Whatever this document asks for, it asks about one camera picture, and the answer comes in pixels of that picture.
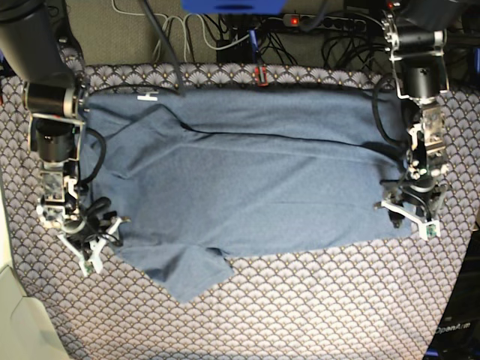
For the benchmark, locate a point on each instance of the blue T-shirt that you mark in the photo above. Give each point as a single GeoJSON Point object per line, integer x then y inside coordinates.
{"type": "Point", "coordinates": [220, 173]}

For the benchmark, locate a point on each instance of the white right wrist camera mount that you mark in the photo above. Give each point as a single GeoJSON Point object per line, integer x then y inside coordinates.
{"type": "Point", "coordinates": [93, 247]}

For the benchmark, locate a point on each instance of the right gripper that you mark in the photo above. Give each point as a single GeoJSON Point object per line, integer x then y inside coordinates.
{"type": "Point", "coordinates": [80, 228]}

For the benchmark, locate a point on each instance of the red table clamp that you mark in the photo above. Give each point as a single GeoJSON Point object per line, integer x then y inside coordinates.
{"type": "Point", "coordinates": [261, 78]}

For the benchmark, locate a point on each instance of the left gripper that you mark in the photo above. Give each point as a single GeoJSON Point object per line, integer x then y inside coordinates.
{"type": "Point", "coordinates": [424, 197]}

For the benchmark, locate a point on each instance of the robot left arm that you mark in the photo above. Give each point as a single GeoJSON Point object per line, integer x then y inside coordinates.
{"type": "Point", "coordinates": [416, 35]}

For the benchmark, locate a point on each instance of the black power strip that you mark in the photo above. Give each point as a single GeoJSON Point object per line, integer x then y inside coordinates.
{"type": "Point", "coordinates": [306, 23]}

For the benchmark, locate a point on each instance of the black OpenArm box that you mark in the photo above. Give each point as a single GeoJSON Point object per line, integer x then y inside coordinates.
{"type": "Point", "coordinates": [457, 335]}

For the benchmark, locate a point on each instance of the fan-patterned table cloth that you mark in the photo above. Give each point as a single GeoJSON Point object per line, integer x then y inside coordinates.
{"type": "Point", "coordinates": [378, 300]}

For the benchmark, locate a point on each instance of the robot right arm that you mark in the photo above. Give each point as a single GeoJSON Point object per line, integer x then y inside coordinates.
{"type": "Point", "coordinates": [71, 154]}

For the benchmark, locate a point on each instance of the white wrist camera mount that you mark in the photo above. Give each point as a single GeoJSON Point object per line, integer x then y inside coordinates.
{"type": "Point", "coordinates": [427, 229]}
{"type": "Point", "coordinates": [93, 247]}

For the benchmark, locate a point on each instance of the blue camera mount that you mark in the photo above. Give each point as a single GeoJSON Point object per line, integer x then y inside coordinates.
{"type": "Point", "coordinates": [233, 6]}

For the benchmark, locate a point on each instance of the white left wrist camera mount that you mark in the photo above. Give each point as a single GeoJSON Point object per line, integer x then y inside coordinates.
{"type": "Point", "coordinates": [427, 229]}

